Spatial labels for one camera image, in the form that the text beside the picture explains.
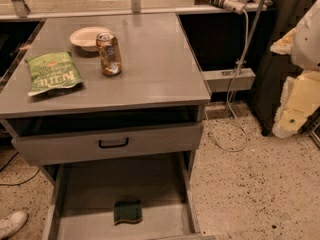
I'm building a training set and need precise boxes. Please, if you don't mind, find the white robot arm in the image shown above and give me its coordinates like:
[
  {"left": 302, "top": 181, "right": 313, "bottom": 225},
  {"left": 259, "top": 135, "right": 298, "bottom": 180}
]
[{"left": 270, "top": 0, "right": 320, "bottom": 138}]

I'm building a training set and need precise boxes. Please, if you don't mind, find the black drawer handle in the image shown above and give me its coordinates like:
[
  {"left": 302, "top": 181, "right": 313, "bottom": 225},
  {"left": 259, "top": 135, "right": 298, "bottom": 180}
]
[{"left": 98, "top": 138, "right": 129, "bottom": 149}]

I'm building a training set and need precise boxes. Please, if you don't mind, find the orange soda can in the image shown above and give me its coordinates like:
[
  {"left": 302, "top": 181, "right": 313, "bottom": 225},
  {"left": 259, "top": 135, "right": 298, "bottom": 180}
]
[{"left": 96, "top": 32, "right": 122, "bottom": 76}]

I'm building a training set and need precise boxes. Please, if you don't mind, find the black floor cable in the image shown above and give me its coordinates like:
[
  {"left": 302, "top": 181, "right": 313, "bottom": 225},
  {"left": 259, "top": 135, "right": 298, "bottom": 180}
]
[{"left": 0, "top": 151, "right": 41, "bottom": 187}]

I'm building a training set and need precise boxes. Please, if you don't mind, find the grey drawer cabinet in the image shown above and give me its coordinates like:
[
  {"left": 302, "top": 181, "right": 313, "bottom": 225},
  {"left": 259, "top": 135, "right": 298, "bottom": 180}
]
[{"left": 0, "top": 13, "right": 212, "bottom": 240}]

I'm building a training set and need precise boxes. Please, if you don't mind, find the grey top drawer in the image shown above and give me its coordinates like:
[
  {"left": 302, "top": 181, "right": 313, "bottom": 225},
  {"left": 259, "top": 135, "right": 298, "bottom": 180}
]
[{"left": 12, "top": 123, "right": 203, "bottom": 165}]

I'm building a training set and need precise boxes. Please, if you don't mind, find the white cable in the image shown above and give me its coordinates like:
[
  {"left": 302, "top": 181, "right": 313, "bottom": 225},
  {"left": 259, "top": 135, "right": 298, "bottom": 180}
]
[{"left": 203, "top": 8, "right": 250, "bottom": 153}]

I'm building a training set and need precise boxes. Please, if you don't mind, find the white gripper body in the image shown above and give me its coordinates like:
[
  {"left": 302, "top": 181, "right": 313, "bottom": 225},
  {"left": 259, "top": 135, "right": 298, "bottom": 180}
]
[{"left": 281, "top": 70, "right": 320, "bottom": 124}]

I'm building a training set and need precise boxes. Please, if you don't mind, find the metal rail shelf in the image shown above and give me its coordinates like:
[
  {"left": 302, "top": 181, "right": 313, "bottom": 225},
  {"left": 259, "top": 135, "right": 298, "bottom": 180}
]
[{"left": 0, "top": 0, "right": 274, "bottom": 22}]

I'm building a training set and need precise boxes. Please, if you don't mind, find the green sponge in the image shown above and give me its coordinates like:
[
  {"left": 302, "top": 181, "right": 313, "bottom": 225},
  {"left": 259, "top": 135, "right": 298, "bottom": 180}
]
[{"left": 114, "top": 200, "right": 142, "bottom": 225}]

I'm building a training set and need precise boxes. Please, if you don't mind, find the green chip bag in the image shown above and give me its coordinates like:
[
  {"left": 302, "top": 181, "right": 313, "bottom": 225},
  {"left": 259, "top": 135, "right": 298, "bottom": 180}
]
[{"left": 25, "top": 52, "right": 83, "bottom": 97}]

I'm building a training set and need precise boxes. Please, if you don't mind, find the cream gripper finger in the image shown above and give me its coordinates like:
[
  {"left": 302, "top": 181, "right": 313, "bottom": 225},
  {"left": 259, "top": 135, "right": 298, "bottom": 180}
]
[
  {"left": 270, "top": 28, "right": 295, "bottom": 55},
  {"left": 272, "top": 111, "right": 307, "bottom": 138}
]

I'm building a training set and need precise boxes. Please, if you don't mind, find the white shoe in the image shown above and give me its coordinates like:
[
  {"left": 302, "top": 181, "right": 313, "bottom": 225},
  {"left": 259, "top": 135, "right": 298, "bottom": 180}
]
[{"left": 0, "top": 210, "right": 28, "bottom": 240}]

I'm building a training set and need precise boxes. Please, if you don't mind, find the grey open middle drawer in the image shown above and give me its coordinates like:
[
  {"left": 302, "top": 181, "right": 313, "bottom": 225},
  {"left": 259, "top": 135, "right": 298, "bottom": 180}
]
[{"left": 42, "top": 153, "right": 215, "bottom": 240}]

